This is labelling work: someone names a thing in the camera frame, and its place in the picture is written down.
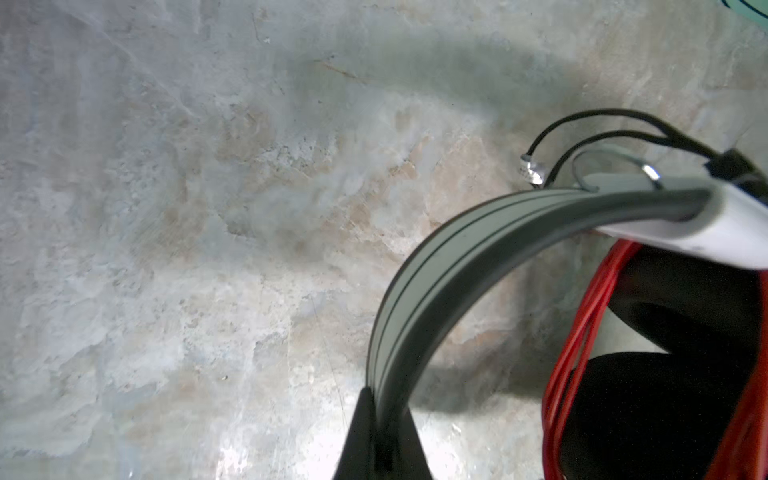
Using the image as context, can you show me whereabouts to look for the white headphones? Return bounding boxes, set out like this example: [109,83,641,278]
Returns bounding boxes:
[365,143,768,480]

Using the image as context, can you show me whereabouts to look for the red headphone cable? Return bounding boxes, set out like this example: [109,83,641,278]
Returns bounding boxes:
[539,239,768,480]

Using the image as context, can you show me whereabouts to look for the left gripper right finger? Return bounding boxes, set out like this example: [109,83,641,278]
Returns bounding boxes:
[392,408,433,480]

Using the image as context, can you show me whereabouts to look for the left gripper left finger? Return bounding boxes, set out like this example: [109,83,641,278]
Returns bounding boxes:
[333,387,376,480]

